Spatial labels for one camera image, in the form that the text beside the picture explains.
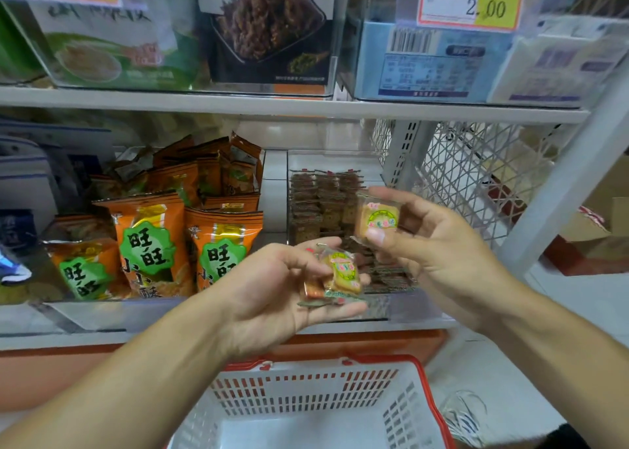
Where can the person's left forearm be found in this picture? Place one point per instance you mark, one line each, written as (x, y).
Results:
(108, 395)

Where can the blue product box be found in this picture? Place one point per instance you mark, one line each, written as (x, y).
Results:
(423, 66)

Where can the row of small snack packets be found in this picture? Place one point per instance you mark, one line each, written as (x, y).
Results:
(314, 203)

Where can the bundle of snack packets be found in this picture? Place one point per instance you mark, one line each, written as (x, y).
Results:
(342, 272)
(378, 218)

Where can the green white product box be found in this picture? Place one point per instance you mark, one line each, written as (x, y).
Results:
(103, 46)

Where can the person's right hand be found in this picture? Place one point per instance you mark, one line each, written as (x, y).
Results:
(452, 257)

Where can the person's left hand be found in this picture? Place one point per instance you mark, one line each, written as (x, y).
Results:
(260, 301)

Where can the blue white snack bag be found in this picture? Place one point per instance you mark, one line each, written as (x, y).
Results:
(12, 267)

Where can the clear plastic shelf front guard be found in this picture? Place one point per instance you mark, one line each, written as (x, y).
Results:
(108, 314)

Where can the white perforated side panel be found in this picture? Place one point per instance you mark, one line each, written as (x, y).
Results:
(462, 174)

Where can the black product box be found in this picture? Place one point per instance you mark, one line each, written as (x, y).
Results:
(265, 31)

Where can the group of orange snack bags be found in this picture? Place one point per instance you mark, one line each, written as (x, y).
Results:
(152, 242)

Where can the dark green product bag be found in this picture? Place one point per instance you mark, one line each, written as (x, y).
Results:
(15, 51)

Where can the person's right shoe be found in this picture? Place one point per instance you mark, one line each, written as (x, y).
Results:
(464, 422)

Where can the white basket with red rim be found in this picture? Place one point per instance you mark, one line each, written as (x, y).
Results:
(393, 409)

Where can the white metal shelf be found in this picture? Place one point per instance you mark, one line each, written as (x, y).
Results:
(295, 105)

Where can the orange shelf base panel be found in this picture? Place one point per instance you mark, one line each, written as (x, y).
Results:
(59, 375)

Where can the person's right forearm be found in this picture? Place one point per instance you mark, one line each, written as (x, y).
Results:
(565, 365)

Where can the brown cardboard box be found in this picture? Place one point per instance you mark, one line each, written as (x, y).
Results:
(599, 223)

